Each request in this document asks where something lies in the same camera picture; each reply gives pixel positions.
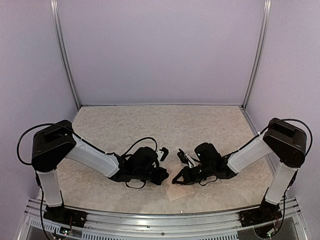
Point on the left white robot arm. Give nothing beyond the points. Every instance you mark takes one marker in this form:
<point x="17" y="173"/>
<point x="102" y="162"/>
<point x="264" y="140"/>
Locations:
<point x="55" y="142"/>

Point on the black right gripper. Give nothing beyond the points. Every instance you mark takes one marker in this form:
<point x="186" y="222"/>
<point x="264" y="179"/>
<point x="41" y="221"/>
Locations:
<point x="187" y="178"/>

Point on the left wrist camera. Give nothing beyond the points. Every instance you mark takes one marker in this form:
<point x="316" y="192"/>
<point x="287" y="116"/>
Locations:
<point x="162" y="154"/>

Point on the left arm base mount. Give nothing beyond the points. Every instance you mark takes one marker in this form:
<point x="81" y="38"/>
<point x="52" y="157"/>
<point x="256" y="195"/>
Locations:
<point x="66" y="216"/>

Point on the front aluminium rail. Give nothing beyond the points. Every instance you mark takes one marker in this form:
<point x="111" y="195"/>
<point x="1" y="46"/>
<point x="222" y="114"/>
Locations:
<point x="104" y="225"/>

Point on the left aluminium frame post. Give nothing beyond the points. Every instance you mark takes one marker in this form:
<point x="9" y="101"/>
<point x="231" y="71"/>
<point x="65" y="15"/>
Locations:
<point x="54" y="5"/>

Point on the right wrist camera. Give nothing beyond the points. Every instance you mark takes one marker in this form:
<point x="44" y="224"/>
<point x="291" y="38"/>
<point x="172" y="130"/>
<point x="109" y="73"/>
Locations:
<point x="185" y="158"/>

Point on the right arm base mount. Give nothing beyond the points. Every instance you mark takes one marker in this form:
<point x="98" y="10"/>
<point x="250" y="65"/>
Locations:
<point x="257" y="216"/>

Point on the pink envelope with cream flap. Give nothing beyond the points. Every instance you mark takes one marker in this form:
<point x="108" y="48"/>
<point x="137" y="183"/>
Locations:
<point x="175" y="192"/>

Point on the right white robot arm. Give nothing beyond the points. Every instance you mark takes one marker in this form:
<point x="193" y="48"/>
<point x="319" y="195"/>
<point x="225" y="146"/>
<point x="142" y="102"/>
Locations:
<point x="288" y="139"/>

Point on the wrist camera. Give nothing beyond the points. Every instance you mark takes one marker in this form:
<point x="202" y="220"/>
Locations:
<point x="185" y="158"/>
<point x="162" y="154"/>

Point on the right aluminium frame post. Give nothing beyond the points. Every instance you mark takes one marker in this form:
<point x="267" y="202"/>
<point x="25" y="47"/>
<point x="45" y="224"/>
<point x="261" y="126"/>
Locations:
<point x="258" y="53"/>

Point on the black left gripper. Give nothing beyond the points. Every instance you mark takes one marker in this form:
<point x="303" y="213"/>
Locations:
<point x="158" y="181"/>

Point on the aluminium frame post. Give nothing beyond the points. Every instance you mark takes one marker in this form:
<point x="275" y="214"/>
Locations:
<point x="54" y="5"/>
<point x="258" y="53"/>

